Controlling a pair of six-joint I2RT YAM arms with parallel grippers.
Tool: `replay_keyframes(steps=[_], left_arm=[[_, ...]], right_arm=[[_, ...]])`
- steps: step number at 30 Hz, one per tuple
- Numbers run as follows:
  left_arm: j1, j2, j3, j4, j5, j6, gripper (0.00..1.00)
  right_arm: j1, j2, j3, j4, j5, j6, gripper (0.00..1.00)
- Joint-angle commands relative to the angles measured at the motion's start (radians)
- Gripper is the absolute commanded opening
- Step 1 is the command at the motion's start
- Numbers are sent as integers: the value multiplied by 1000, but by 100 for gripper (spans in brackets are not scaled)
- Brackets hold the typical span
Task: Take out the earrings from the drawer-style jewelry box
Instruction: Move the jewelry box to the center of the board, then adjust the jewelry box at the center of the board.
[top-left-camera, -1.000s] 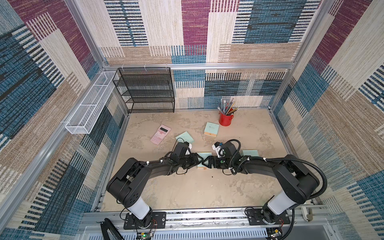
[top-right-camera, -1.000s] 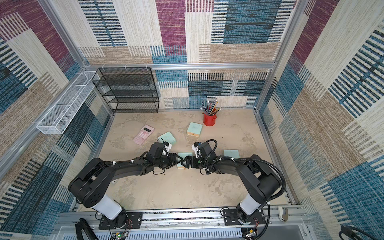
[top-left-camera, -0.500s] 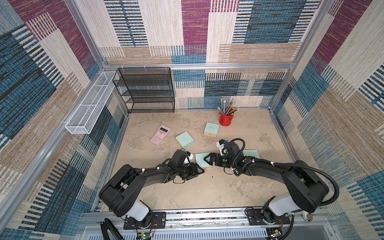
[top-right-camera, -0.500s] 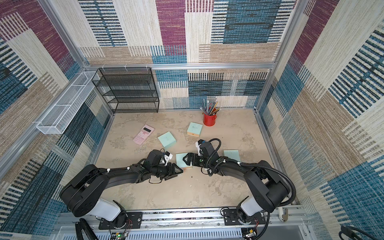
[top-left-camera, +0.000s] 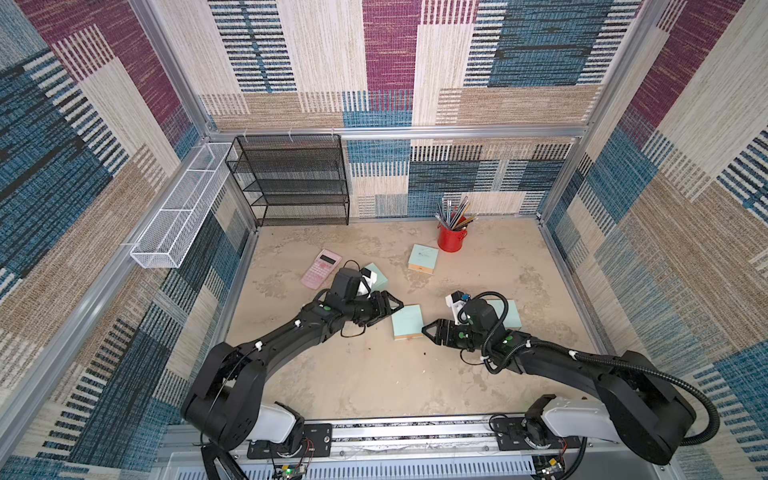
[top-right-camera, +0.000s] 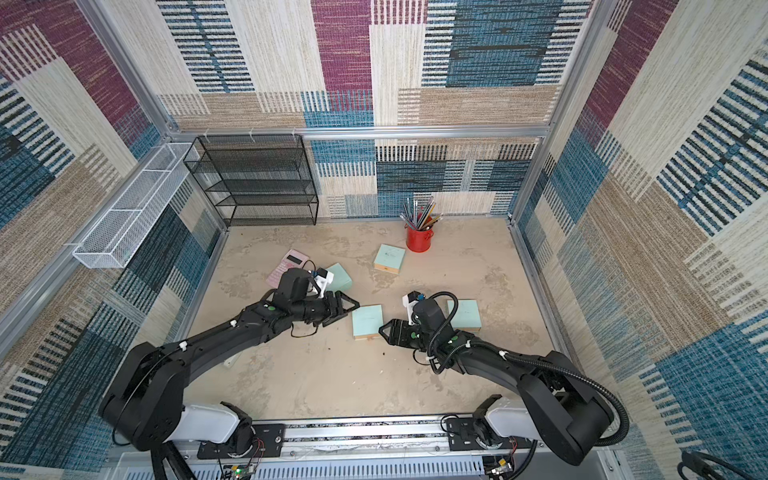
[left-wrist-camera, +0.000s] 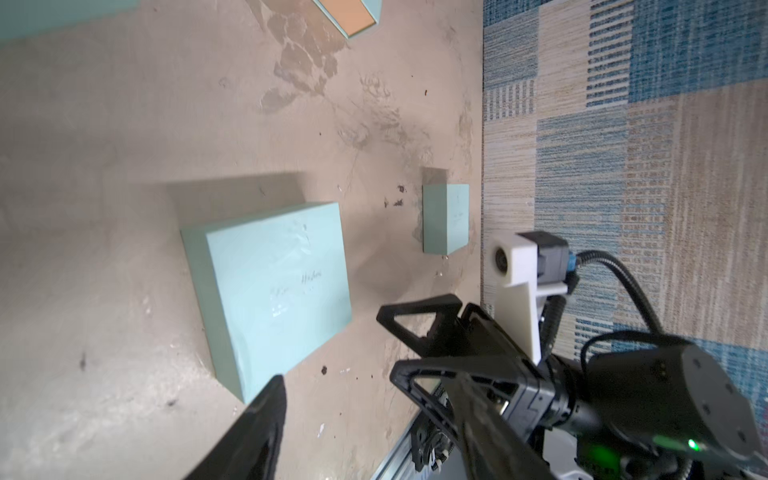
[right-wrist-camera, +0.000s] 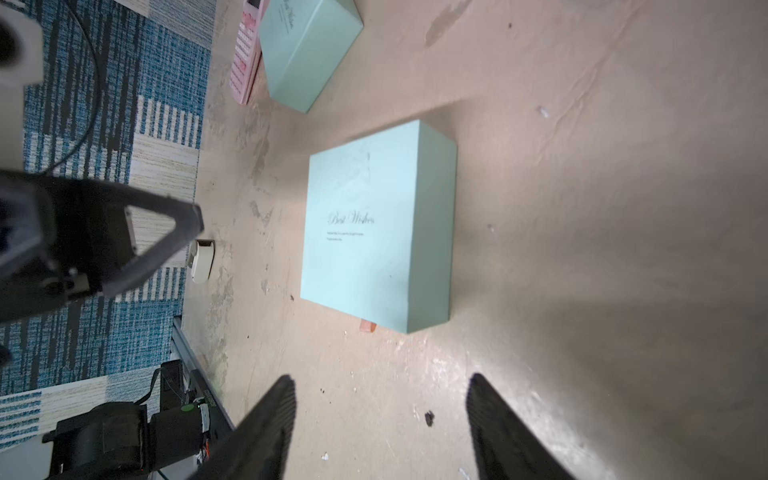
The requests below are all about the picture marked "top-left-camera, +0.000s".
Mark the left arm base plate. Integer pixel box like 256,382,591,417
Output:
246,423,333,460

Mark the white mesh wall basket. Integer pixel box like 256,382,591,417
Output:
130,143,230,269

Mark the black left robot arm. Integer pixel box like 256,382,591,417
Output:
180,268,404,450

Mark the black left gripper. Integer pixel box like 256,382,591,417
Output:
344,292,406,329

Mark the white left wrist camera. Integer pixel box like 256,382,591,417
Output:
357,268,378,296

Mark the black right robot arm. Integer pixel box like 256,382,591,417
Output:
422,291,721,465

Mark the black wire shelf rack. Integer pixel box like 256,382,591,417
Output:
226,134,350,227

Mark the mint drawer jewelry box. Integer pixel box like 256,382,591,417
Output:
487,298,522,330

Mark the pink calculator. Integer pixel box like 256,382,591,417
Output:
301,249,342,290

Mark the pencils bundle in cup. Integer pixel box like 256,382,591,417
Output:
434,195,477,232

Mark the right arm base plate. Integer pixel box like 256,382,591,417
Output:
488,414,582,451

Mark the red pencil cup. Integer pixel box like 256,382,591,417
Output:
437,225,468,253

